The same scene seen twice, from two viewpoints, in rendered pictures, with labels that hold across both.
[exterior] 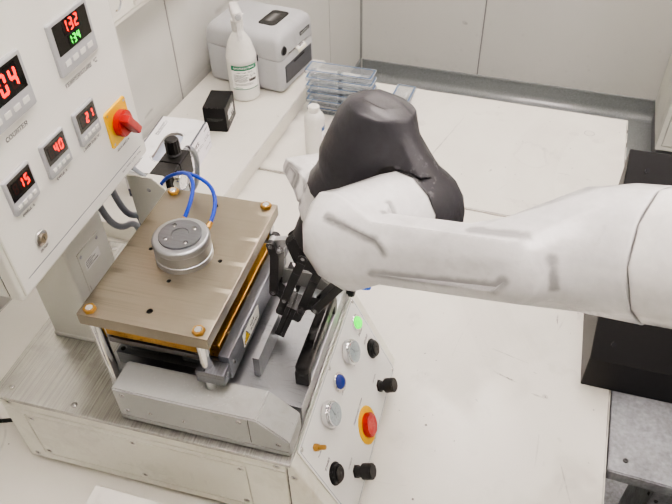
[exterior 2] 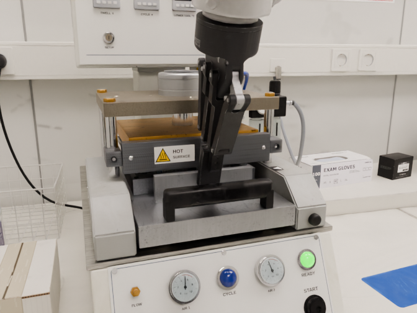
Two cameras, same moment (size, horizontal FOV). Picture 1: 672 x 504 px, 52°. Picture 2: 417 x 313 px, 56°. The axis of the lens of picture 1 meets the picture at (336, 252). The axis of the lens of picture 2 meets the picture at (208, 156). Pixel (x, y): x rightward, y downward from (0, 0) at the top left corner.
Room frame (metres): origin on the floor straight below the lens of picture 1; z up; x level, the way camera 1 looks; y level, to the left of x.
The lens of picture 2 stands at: (0.35, -0.36, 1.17)
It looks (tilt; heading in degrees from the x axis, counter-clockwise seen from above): 14 degrees down; 55
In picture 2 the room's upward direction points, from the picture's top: straight up
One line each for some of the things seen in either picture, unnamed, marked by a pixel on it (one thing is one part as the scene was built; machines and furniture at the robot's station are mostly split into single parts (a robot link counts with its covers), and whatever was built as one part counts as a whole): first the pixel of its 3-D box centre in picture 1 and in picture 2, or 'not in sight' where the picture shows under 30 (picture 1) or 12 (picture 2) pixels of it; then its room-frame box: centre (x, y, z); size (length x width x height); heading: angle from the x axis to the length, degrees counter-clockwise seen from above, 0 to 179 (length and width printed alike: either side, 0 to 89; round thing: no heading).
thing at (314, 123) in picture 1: (314, 131); not in sight; (1.44, 0.04, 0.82); 0.05 x 0.05 x 0.14
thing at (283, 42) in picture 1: (262, 44); not in sight; (1.81, 0.19, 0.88); 0.25 x 0.20 x 0.17; 64
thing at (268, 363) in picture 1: (229, 327); (190, 181); (0.68, 0.16, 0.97); 0.30 x 0.22 x 0.08; 74
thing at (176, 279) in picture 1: (173, 254); (188, 107); (0.72, 0.23, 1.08); 0.31 x 0.24 x 0.13; 164
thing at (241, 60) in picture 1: (240, 53); not in sight; (1.67, 0.24, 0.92); 0.09 x 0.08 x 0.25; 14
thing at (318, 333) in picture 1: (316, 336); (219, 198); (0.64, 0.03, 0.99); 0.15 x 0.02 x 0.04; 164
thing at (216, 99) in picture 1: (219, 110); (395, 165); (1.54, 0.29, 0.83); 0.09 x 0.06 x 0.07; 172
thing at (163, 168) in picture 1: (175, 183); (265, 114); (0.94, 0.27, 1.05); 0.15 x 0.05 x 0.15; 164
